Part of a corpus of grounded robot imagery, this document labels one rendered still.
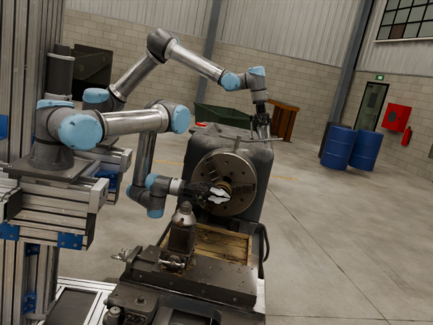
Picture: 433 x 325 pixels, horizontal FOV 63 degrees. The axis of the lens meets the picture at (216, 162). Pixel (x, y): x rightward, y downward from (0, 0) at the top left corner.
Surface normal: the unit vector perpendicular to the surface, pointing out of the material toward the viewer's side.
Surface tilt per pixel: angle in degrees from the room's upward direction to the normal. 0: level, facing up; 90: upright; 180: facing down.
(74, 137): 91
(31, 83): 90
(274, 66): 90
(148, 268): 0
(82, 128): 91
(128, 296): 0
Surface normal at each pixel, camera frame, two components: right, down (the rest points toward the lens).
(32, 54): 0.04, 0.26
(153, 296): 0.19, -0.95
